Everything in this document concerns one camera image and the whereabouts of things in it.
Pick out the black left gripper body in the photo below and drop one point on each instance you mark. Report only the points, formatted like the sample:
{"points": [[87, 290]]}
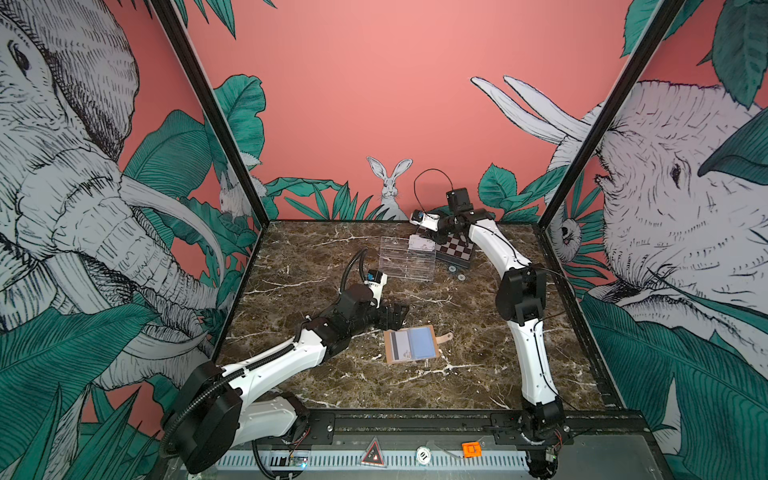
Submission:
{"points": [[381, 316]]}

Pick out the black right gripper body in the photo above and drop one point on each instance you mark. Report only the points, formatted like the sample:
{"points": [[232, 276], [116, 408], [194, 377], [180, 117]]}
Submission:
{"points": [[449, 226]]}

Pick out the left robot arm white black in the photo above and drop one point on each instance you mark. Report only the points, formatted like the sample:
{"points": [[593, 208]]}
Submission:
{"points": [[219, 407]]}

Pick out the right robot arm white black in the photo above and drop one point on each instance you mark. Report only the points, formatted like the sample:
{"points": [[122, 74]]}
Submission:
{"points": [[520, 301]]}

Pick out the folded checkered chess board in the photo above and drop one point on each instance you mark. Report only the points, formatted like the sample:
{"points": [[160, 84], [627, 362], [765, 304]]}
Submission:
{"points": [[456, 251]]}

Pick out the clear acrylic organizer box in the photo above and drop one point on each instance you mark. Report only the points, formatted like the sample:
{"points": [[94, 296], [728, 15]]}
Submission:
{"points": [[398, 262]]}

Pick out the red warning triangle sticker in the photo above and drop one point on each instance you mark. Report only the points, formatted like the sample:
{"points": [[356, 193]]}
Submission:
{"points": [[373, 455]]}

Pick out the white round button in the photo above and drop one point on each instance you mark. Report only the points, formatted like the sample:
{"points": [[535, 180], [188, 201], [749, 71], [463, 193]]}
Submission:
{"points": [[423, 455]]}

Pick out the orange tag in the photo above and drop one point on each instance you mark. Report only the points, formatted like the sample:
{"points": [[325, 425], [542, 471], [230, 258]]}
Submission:
{"points": [[471, 449]]}

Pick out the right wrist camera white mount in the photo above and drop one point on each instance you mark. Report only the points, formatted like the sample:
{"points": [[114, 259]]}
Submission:
{"points": [[425, 220]]}

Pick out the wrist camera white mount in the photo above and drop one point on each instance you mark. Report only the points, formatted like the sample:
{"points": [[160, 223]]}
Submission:
{"points": [[375, 280], [425, 220]]}

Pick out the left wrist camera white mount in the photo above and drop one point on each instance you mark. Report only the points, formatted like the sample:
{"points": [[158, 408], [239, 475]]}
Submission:
{"points": [[375, 280]]}

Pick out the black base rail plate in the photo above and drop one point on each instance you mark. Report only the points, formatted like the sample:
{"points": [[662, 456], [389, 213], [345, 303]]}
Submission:
{"points": [[414, 423]]}

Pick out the right black frame post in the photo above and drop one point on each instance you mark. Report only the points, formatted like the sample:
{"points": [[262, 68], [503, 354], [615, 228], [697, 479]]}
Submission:
{"points": [[659, 23]]}

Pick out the black frame post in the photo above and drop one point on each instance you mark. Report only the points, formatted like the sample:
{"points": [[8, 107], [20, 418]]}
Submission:
{"points": [[659, 23], [167, 13]]}

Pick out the left black frame post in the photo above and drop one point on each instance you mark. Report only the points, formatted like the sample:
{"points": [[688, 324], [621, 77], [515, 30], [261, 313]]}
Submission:
{"points": [[167, 13]]}

